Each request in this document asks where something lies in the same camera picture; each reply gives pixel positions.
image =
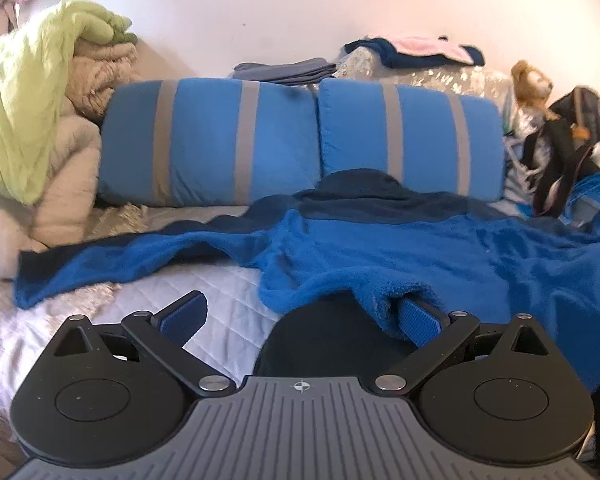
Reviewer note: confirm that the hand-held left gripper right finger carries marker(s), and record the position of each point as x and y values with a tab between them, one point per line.
419	321

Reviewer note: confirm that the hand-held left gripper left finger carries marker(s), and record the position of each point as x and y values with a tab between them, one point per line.
182	317

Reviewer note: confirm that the blue fleece robe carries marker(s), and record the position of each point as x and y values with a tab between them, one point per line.
430	255

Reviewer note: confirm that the white quilted bedspread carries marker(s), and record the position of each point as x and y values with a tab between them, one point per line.
220	300

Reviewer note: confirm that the blue grey-striped pillow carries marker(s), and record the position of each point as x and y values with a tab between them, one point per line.
420	135
205	145

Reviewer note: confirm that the beige quilted comforter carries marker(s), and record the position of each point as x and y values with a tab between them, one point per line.
65	170

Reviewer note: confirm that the black bag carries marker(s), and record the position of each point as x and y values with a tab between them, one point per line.
565	155

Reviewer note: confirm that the silver patterned cover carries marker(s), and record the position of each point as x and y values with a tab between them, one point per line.
460	82

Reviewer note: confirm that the brown plush toy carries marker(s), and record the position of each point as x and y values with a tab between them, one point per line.
532	85

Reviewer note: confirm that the grey-blue folded cloth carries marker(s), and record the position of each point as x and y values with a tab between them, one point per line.
285	71

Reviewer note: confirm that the navy and pink garment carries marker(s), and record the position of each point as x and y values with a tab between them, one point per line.
415	51

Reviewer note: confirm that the light green blanket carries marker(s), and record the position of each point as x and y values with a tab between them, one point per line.
20	100

